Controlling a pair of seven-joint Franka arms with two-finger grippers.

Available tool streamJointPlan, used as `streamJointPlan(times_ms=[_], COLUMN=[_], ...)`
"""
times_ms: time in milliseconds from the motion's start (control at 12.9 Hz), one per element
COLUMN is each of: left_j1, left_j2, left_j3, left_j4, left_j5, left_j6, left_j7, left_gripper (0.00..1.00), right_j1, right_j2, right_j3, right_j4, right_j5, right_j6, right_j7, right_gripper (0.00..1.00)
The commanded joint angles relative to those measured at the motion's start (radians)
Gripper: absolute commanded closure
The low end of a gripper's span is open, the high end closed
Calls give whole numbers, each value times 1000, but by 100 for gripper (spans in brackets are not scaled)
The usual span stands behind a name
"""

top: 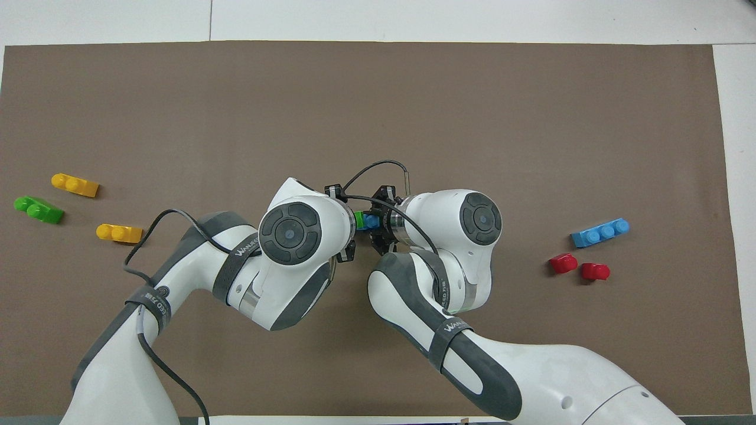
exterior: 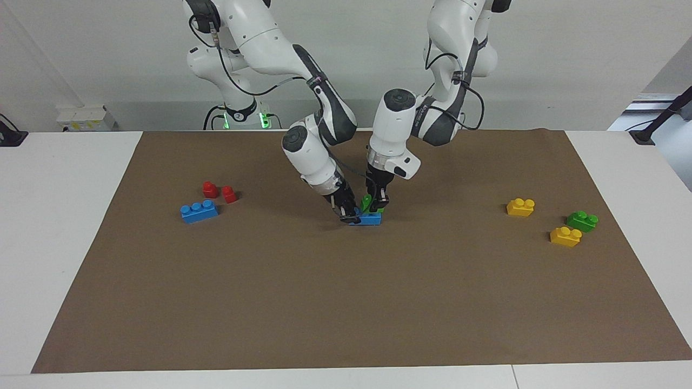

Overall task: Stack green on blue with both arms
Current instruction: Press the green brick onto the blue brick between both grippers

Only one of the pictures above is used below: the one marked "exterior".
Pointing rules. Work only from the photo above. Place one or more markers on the brown table mat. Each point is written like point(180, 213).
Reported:
point(324, 297)

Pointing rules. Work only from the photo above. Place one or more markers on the black slanted stand pole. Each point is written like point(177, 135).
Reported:
point(662, 113)

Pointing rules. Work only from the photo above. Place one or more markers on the yellow two-stud toy brick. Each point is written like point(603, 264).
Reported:
point(565, 237)
point(520, 207)

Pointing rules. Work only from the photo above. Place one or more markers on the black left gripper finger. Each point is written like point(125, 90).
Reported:
point(371, 202)
point(385, 203)

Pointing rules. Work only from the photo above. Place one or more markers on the green two-stud toy brick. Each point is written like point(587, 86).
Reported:
point(367, 204)
point(582, 221)

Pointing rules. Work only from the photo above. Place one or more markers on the red single-stud toy brick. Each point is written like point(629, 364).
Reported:
point(230, 194)
point(210, 189)

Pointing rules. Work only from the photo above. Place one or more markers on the white power strip box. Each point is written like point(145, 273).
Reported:
point(86, 118)

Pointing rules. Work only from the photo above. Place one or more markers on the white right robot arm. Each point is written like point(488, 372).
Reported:
point(308, 154)

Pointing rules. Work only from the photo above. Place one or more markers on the blue three-stud toy brick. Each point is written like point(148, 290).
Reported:
point(370, 219)
point(199, 211)

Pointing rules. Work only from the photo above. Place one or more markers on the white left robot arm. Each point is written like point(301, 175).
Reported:
point(394, 129)

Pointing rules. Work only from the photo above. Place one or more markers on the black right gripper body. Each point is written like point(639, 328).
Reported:
point(341, 197)

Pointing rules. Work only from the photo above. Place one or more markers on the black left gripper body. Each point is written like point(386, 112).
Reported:
point(378, 186)

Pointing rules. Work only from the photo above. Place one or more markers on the black clamp mount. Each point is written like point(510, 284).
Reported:
point(10, 135)

